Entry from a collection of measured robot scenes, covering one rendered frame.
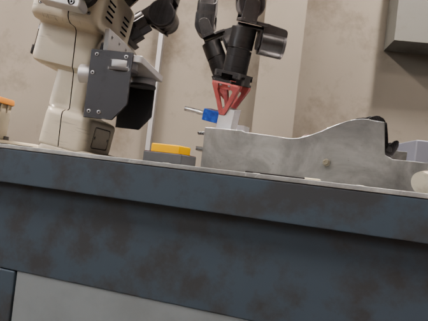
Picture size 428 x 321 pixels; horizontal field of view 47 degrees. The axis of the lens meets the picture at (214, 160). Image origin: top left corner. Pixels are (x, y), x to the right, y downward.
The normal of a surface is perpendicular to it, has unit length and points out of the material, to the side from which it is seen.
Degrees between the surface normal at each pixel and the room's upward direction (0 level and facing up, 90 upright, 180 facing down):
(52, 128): 90
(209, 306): 90
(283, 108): 90
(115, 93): 90
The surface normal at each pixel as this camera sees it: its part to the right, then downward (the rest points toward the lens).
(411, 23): -0.10, -0.03
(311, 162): -0.31, -0.05
